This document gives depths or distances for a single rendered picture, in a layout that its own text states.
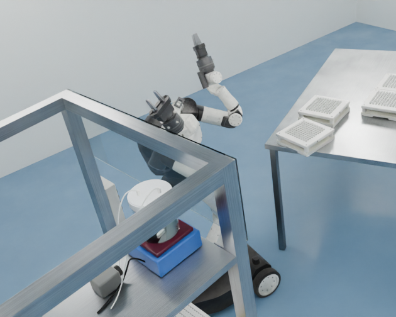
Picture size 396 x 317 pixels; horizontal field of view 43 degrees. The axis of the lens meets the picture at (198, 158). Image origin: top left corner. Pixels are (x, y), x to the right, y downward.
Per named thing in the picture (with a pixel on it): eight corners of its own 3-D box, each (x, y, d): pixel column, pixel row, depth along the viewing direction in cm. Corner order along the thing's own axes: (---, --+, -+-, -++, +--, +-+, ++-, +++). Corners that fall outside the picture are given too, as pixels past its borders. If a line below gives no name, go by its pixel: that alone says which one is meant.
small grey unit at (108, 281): (115, 272, 178) (111, 259, 174) (127, 280, 173) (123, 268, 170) (92, 289, 172) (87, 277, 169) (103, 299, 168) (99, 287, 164)
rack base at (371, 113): (373, 97, 336) (374, 94, 335) (412, 103, 323) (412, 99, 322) (360, 115, 321) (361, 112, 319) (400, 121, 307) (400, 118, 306)
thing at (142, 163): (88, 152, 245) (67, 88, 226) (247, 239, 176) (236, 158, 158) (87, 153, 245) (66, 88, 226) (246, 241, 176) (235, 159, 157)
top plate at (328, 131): (303, 119, 318) (303, 116, 317) (334, 131, 300) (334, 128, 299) (275, 136, 307) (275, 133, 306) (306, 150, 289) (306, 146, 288)
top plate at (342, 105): (315, 97, 340) (315, 94, 339) (350, 103, 326) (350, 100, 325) (297, 114, 325) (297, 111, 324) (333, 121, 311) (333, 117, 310)
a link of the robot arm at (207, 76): (218, 60, 277) (225, 80, 279) (207, 64, 286) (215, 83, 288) (202, 67, 271) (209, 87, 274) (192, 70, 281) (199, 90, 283)
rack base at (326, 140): (303, 126, 321) (303, 123, 319) (334, 139, 303) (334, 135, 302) (276, 143, 309) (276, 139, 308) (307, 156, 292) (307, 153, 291)
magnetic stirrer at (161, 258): (165, 222, 196) (160, 204, 191) (203, 245, 182) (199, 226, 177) (124, 251, 186) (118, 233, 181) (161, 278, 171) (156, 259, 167)
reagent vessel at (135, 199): (161, 211, 187) (151, 169, 177) (190, 227, 177) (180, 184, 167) (129, 233, 179) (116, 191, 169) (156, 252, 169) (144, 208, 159)
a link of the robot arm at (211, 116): (237, 134, 289) (200, 125, 286) (236, 125, 301) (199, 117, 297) (244, 115, 284) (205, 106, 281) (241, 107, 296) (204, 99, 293)
